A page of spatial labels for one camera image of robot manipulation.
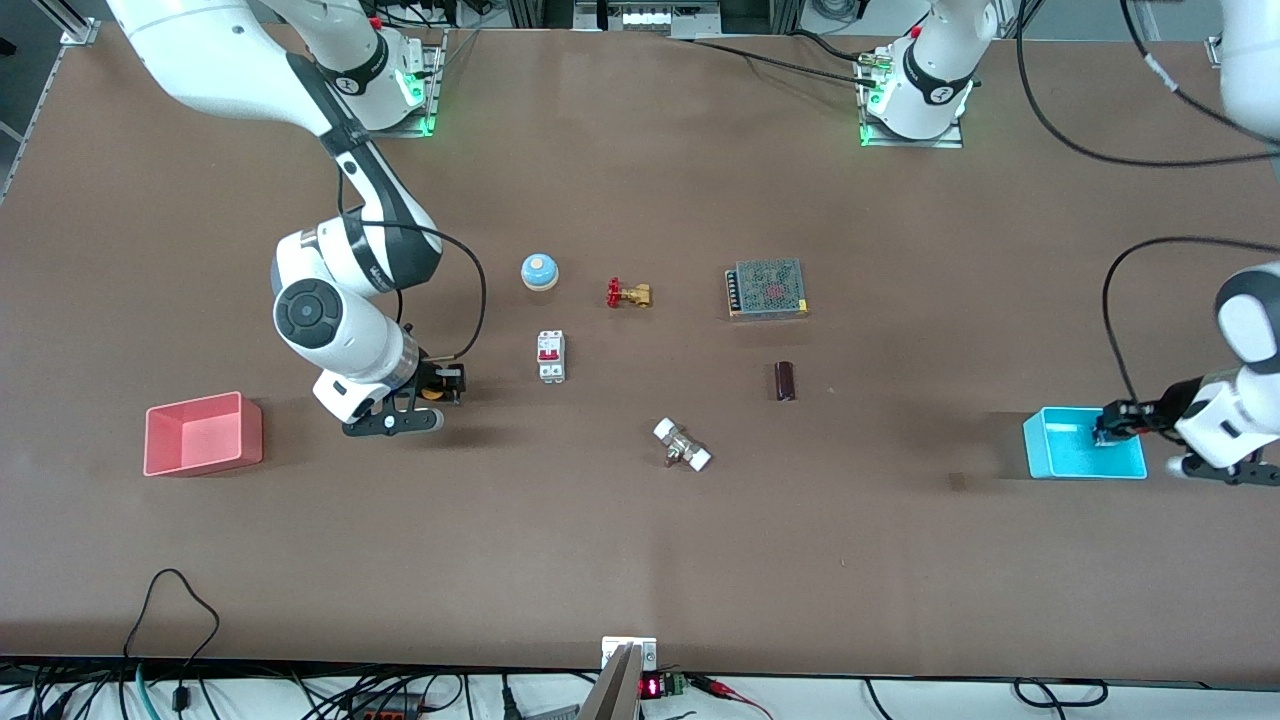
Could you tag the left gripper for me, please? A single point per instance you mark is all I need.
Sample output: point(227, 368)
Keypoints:
point(1143, 416)

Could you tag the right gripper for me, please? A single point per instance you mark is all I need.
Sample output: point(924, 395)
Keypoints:
point(437, 379)

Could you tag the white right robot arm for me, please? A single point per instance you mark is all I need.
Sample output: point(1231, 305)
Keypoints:
point(220, 60)

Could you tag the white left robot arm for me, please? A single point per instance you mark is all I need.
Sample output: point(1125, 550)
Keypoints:
point(935, 70)

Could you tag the cyan plastic bin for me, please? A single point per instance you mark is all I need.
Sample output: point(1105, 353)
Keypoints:
point(1070, 455)

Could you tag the white red circuit breaker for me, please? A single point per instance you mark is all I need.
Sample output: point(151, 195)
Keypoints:
point(551, 356)

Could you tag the blue bell with yellow dome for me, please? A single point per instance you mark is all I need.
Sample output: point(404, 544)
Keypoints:
point(539, 270)

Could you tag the brass fitting with white caps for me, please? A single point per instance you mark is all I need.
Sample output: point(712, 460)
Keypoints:
point(682, 445)

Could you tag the pink plastic bin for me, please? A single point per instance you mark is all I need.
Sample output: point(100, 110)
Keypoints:
point(200, 440)

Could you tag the dark brown cylindrical capacitor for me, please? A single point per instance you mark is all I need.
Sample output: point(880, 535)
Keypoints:
point(785, 381)

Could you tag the perforated metal power supply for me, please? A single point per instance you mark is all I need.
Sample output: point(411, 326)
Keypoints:
point(767, 288)

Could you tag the grey metal bar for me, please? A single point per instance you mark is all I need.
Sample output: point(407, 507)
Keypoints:
point(612, 690)

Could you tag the red digit display module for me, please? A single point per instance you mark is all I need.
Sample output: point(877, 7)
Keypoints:
point(660, 686)

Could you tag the red clip lead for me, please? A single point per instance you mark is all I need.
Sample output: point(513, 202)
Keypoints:
point(730, 692)

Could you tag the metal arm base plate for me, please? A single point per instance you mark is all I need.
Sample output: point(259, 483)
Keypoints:
point(915, 142)
point(432, 90)

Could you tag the white table edge bracket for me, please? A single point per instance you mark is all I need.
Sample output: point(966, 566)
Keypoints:
point(645, 648)

